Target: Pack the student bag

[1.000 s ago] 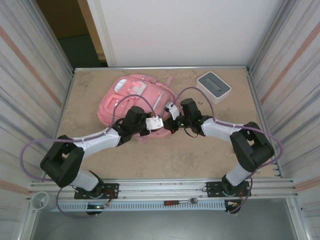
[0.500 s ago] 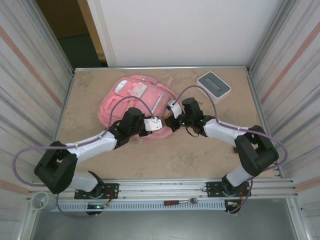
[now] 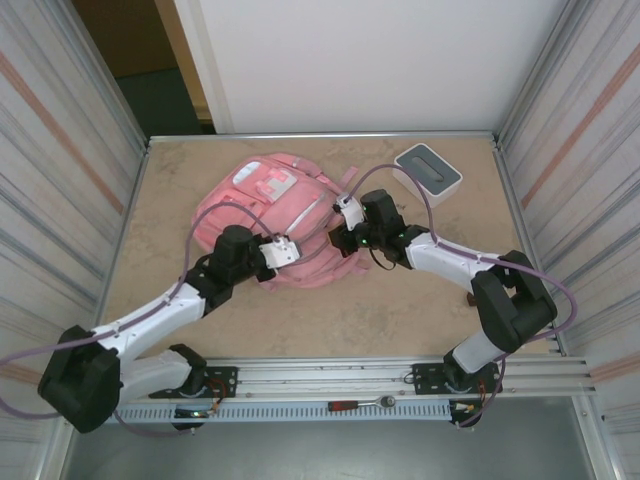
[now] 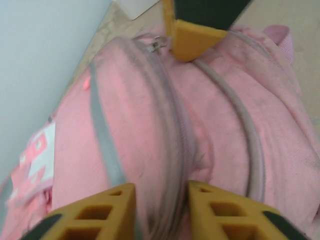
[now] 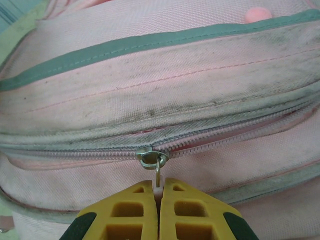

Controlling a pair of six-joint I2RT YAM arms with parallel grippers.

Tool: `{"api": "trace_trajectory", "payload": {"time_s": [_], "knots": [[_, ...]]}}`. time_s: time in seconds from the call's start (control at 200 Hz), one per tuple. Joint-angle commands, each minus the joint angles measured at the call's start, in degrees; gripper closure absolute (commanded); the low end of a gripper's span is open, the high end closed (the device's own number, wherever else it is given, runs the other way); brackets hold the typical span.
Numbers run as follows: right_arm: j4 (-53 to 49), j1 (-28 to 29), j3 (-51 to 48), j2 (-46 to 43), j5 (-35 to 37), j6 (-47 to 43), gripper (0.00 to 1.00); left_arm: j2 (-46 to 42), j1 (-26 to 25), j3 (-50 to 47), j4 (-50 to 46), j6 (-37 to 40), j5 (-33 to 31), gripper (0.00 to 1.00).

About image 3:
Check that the pink backpack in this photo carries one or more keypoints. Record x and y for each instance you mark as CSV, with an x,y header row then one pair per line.
x,y
300,195

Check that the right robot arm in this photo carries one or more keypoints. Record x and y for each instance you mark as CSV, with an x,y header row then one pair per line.
x,y
515,305

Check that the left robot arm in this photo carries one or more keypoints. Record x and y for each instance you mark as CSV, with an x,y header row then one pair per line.
x,y
80,380

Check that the white grey tissue box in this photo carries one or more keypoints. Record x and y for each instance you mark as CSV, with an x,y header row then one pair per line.
x,y
430,172

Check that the dark brown leather pouch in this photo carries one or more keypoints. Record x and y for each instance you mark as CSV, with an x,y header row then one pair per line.
x,y
470,300

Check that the small circuit board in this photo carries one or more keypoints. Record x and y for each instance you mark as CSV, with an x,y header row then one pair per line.
x,y
192,414
465,407

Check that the brown wooden door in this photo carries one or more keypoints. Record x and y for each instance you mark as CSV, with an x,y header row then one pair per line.
x,y
125,35

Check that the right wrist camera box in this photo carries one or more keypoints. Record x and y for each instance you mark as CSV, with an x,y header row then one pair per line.
x,y
352,212

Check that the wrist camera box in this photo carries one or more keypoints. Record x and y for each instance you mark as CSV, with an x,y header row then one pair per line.
x,y
280,252
352,212

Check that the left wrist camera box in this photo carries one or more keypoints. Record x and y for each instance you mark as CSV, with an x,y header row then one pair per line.
x,y
280,252

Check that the thin aluminium table rail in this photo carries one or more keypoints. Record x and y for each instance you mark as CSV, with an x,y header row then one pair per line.
x,y
350,135

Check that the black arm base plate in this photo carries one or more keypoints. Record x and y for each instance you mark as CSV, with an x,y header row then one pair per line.
x,y
422,380
225,380

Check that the wide aluminium mounting rail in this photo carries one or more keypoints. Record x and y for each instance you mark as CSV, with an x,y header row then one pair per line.
x,y
325,372

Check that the aluminium side rail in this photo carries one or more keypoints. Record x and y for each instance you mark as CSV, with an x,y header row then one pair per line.
x,y
504,170
141,165

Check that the white door frame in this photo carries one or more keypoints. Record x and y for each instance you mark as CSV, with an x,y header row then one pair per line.
x,y
200,60

